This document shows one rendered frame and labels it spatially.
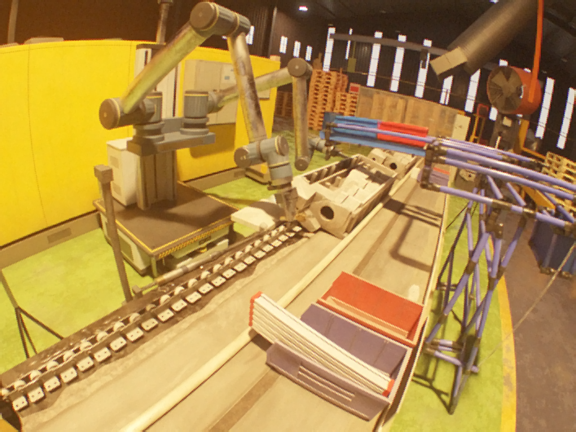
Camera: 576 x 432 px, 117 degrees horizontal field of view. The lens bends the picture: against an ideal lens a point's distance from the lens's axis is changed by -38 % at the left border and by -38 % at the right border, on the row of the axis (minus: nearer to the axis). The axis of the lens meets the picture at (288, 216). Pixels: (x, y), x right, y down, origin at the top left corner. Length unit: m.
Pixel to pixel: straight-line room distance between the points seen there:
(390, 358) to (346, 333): 0.15
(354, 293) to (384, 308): 0.12
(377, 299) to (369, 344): 0.21
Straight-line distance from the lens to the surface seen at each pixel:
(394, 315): 1.00
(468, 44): 8.48
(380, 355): 0.84
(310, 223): 1.44
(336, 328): 0.83
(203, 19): 1.41
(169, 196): 2.70
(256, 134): 1.50
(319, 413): 0.79
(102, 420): 0.82
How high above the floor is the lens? 1.46
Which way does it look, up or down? 26 degrees down
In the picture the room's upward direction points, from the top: 8 degrees clockwise
